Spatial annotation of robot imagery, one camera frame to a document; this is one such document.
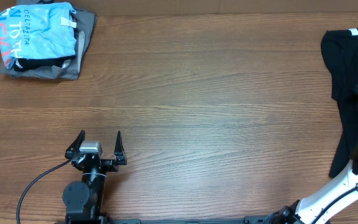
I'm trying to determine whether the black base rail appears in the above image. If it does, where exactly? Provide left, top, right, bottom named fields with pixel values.
left=64, top=215, right=267, bottom=224

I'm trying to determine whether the grey folded garment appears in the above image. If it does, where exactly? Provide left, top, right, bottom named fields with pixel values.
left=0, top=7, right=97, bottom=80

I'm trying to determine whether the black t-shirt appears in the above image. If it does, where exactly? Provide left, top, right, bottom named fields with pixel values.
left=321, top=28, right=358, bottom=178

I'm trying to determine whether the black folded garment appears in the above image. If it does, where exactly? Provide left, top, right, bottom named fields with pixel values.
left=14, top=55, right=75, bottom=72

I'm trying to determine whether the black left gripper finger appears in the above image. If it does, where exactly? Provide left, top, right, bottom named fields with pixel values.
left=114, top=131, right=127, bottom=165
left=65, top=129, right=85, bottom=159

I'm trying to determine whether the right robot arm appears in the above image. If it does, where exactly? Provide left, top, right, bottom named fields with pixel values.
left=264, top=143, right=358, bottom=224

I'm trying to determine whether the light blue folded t-shirt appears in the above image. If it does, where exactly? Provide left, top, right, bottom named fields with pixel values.
left=0, top=2, right=76, bottom=69

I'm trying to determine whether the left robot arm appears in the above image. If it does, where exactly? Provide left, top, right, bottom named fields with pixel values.
left=62, top=130, right=127, bottom=223

